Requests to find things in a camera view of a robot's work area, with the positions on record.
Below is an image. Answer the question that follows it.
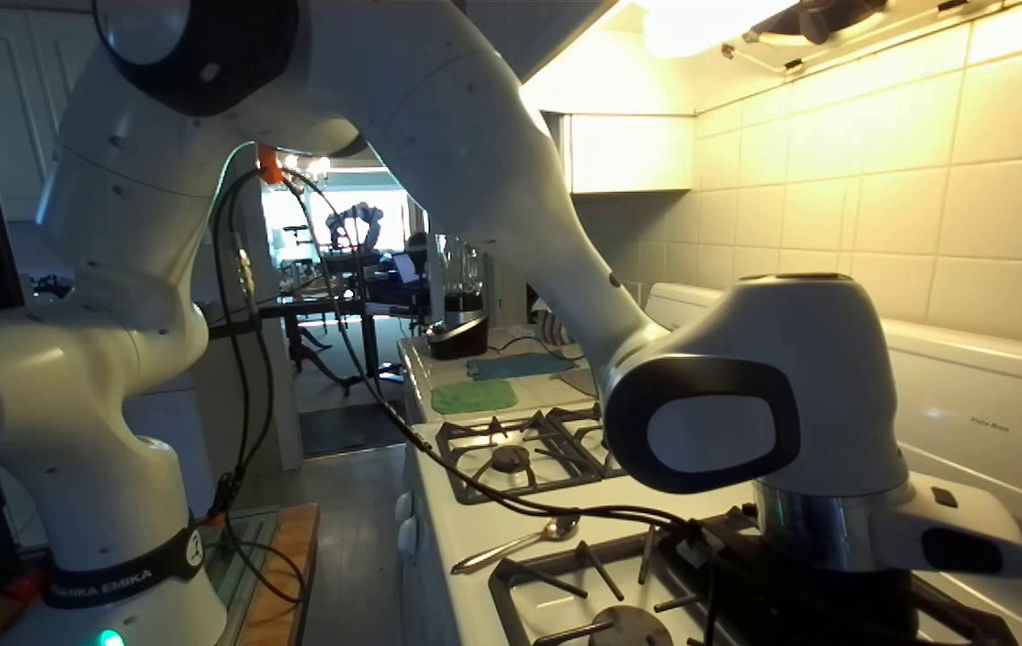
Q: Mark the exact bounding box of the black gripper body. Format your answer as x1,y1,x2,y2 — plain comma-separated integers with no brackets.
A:
753,553,930,646

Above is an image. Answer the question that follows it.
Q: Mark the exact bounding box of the black cast iron stove grate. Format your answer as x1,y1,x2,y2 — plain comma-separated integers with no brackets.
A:
483,506,1013,646
435,401,624,506

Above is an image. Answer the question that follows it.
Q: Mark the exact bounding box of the white gas stove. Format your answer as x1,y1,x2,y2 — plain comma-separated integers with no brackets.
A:
395,280,1022,646

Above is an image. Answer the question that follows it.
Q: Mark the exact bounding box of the blue cloth towel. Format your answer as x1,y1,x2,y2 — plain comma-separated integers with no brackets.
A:
461,348,577,388

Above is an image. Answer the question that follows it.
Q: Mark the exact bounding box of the black round bowl appliance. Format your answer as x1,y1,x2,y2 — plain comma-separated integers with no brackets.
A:
422,305,492,361

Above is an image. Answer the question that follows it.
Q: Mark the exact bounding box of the dark floor mat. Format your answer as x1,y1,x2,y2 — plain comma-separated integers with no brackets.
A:
293,397,417,458

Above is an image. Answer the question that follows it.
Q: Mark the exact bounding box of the wooden base board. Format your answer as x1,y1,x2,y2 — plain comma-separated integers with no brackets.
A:
217,500,321,646

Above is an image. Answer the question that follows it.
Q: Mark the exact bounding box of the white range hood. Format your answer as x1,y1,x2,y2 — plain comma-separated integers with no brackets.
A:
612,0,1022,84

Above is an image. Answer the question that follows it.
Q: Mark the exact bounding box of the black range hood fan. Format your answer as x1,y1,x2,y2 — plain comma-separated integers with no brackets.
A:
792,0,895,48

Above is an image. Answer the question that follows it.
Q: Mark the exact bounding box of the dark background table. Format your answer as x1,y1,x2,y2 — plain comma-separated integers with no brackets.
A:
201,290,429,388

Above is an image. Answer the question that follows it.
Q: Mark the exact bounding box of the black background robot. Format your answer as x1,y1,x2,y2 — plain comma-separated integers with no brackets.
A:
321,199,389,263

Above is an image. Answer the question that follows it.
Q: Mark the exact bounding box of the ceiling chandelier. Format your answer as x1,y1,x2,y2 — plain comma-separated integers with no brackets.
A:
275,148,336,185

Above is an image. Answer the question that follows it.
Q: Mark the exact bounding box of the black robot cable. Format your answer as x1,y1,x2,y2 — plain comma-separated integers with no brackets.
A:
205,139,762,608

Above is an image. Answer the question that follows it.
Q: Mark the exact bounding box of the upper wall cabinet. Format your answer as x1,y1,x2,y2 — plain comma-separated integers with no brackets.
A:
557,110,700,199

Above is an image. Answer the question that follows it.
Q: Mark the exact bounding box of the orange cable clip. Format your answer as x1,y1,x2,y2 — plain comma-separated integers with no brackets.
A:
253,139,287,190

